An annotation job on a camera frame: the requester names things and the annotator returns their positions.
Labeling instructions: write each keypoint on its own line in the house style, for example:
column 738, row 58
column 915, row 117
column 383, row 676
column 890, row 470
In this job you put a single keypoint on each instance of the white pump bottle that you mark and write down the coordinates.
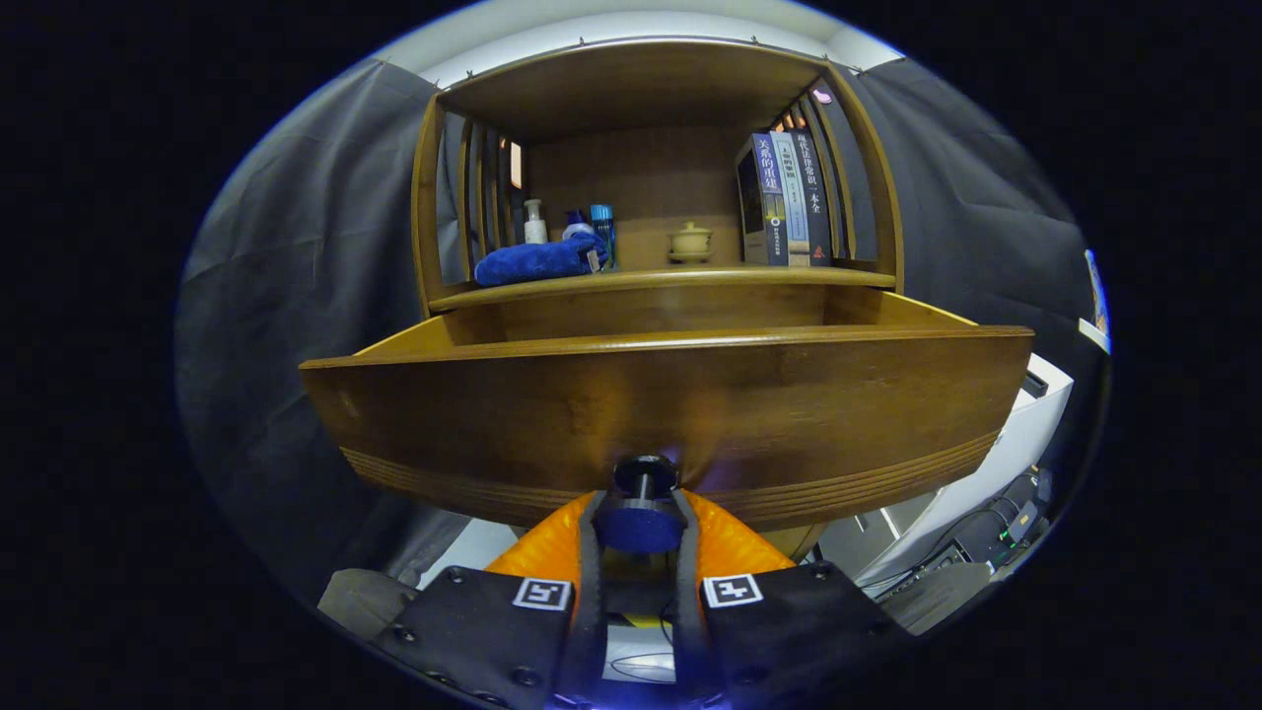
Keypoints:
column 535, row 230

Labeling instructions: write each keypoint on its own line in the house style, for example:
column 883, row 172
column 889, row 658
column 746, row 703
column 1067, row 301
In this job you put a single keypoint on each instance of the black electronic device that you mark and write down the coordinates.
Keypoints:
column 986, row 537

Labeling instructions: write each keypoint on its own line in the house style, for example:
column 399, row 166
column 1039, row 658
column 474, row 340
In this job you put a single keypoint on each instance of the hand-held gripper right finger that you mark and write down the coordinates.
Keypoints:
column 687, row 611

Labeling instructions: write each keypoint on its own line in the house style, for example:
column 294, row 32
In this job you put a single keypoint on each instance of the wooden drawer with black knob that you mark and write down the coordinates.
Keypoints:
column 641, row 404

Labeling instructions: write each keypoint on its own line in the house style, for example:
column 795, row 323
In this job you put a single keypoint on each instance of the white bottle with blue cap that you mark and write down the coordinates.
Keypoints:
column 578, row 230

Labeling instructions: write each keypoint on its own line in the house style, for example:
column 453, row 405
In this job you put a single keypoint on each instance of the printed paper cup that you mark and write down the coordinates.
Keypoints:
column 1096, row 291

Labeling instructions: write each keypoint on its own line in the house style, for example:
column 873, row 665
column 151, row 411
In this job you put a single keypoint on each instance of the light grey-blue book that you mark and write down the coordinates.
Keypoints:
column 797, row 212

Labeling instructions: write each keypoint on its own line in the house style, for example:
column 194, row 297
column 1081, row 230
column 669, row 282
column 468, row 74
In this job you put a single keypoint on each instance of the wooden cabinet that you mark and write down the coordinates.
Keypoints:
column 631, row 84

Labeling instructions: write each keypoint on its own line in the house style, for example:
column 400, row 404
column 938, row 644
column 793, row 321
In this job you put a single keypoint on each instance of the beige lidded teacup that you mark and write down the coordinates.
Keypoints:
column 690, row 242

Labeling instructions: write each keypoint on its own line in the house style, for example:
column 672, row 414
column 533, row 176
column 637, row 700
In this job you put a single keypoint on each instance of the white side cabinet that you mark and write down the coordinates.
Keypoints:
column 986, row 473

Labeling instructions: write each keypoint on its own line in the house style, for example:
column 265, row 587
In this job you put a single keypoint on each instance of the small white wall shelf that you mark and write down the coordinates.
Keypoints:
column 1094, row 335

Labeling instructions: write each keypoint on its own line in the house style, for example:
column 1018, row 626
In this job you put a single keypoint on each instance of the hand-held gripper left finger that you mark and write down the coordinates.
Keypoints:
column 590, row 602

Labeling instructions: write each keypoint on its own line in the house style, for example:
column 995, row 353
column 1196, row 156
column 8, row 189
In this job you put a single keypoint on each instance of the black book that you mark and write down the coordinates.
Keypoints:
column 816, row 212

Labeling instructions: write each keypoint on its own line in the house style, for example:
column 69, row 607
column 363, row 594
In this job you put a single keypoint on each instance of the tall blue bottle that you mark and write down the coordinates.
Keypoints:
column 603, row 232

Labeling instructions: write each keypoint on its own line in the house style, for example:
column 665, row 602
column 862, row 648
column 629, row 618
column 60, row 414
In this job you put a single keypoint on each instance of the blue folded towel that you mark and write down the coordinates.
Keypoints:
column 532, row 262

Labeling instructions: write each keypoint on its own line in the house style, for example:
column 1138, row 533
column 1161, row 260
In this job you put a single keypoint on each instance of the wooden countertop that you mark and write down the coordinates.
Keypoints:
column 690, row 279

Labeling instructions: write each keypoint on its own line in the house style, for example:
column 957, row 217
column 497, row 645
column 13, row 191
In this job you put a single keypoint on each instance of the black backdrop cloth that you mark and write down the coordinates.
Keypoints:
column 296, row 276

